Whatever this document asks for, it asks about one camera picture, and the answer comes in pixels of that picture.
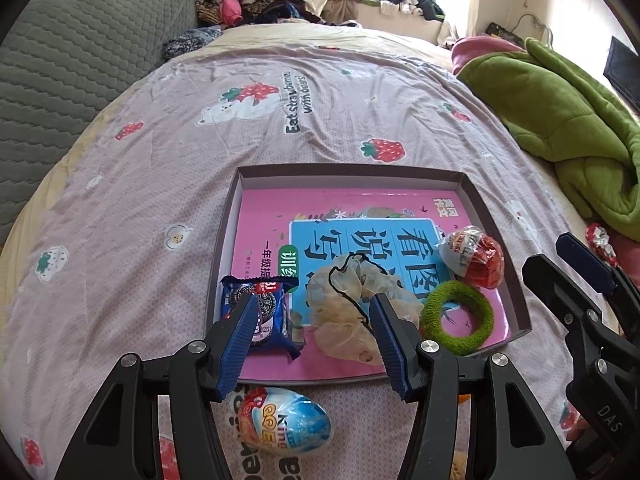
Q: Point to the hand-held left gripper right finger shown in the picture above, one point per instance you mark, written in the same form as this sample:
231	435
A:
392	350

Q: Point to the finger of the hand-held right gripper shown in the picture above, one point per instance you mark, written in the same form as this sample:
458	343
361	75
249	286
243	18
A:
560	290
585	260

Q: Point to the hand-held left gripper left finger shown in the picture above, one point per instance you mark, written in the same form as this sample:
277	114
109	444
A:
237	355

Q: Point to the cream dotted scrunchie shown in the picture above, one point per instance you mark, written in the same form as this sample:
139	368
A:
345	330

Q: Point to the blue cookie packet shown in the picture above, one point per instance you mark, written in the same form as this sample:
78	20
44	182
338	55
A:
272	305

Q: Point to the red toy egg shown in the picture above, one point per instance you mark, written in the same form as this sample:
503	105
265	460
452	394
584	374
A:
480	260

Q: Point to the green fuzzy scrunchie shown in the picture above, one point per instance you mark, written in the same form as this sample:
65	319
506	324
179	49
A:
480	320

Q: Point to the blue toy egg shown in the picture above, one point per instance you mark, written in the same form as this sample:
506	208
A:
290	425

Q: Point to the grey shallow cardboard box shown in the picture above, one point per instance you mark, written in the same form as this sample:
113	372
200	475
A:
350	172

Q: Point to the red white candy wrapper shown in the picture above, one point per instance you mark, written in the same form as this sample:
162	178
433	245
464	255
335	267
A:
597	240

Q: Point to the pink and blue book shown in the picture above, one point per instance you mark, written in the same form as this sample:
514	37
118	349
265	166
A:
270	220

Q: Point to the green fleece blanket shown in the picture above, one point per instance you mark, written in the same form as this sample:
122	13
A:
575	110

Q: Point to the dark small box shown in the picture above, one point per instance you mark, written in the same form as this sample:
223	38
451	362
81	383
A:
505	32

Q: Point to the dark patterned cloth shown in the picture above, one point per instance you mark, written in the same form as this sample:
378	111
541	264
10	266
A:
190	40

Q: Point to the grey quilted headboard cover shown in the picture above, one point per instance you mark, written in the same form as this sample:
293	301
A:
75	60

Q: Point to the black wall television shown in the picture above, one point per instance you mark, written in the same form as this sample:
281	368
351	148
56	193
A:
625	70

